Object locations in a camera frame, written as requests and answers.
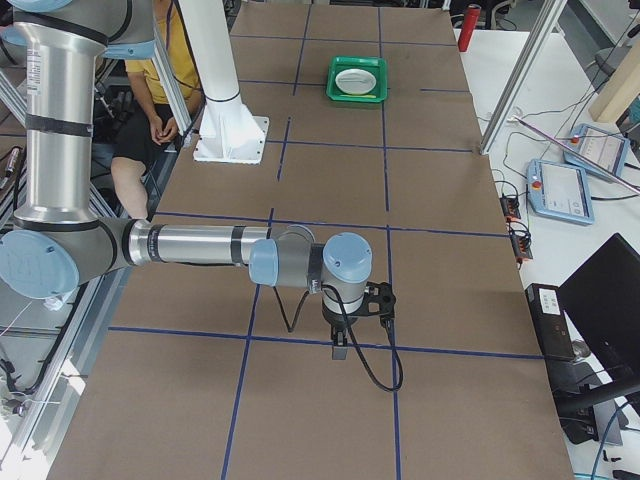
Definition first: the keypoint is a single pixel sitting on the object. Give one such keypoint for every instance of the orange black adapter upper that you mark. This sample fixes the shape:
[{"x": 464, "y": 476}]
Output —
[{"x": 510, "y": 207}]

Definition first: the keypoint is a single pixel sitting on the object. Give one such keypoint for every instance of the person in yellow shirt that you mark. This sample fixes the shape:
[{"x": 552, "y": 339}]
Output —
[{"x": 152, "y": 127}]

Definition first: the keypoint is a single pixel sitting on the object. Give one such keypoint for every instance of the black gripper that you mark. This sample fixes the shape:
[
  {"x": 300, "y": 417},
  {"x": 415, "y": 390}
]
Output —
[{"x": 334, "y": 319}]

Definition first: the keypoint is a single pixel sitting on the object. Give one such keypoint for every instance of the orange black adapter lower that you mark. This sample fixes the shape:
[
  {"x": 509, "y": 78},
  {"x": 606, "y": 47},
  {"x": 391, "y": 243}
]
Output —
[{"x": 521, "y": 248}]

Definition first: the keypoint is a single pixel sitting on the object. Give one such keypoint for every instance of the red cylinder bottle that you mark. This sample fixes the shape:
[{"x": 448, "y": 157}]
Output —
[{"x": 470, "y": 19}]

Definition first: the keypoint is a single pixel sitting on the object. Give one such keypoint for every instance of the orange black adapter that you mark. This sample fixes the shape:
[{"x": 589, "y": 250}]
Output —
[
  {"x": 521, "y": 248},
  {"x": 510, "y": 207}
]

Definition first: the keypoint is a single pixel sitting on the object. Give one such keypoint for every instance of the green plastic tray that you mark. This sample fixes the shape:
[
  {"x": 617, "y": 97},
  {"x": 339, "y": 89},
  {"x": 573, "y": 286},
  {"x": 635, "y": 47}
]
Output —
[{"x": 376, "y": 65}]

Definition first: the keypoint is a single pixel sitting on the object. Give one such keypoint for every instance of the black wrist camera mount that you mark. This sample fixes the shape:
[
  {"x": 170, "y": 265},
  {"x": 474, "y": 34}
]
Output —
[{"x": 379, "y": 300}]

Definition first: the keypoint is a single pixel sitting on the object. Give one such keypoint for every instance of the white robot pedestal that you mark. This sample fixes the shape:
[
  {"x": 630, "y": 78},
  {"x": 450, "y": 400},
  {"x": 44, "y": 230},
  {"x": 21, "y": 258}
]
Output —
[{"x": 228, "y": 132}]

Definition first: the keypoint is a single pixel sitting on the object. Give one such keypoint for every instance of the wooden block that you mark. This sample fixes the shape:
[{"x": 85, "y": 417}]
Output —
[{"x": 620, "y": 91}]

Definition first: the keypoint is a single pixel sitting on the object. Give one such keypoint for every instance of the blue teach pendant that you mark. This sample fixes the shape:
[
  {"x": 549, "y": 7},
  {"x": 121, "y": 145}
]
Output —
[
  {"x": 560, "y": 191},
  {"x": 609, "y": 150}
]

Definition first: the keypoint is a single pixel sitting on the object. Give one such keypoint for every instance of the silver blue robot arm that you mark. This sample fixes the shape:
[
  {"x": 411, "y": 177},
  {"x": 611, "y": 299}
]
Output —
[{"x": 58, "y": 243}]

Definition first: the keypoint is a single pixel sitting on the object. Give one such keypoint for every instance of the black monitor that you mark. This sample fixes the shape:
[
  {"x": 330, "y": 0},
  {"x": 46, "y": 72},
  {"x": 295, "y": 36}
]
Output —
[{"x": 601, "y": 299}]

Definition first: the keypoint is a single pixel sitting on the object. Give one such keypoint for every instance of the white round plate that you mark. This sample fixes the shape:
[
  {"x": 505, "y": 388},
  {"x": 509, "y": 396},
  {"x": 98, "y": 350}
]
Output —
[{"x": 355, "y": 81}]

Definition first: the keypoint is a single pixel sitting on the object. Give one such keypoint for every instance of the brown paper table cover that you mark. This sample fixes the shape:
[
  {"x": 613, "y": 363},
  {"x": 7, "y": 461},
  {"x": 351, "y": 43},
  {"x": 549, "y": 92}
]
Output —
[{"x": 204, "y": 375}]

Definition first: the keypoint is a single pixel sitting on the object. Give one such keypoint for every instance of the far blue teach pendant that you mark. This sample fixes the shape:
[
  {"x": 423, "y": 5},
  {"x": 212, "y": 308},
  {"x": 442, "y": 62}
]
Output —
[{"x": 609, "y": 150}]

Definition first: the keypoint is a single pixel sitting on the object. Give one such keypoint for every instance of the aluminium frame post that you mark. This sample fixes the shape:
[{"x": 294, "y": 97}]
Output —
[{"x": 541, "y": 30}]

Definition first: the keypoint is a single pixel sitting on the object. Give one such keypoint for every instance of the near blue teach pendant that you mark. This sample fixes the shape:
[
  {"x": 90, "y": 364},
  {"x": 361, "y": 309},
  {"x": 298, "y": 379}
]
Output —
[{"x": 560, "y": 191}]

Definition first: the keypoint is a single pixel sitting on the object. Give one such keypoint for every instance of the black desktop box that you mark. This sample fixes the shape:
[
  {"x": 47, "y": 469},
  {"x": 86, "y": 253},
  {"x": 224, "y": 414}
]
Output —
[{"x": 549, "y": 322}]

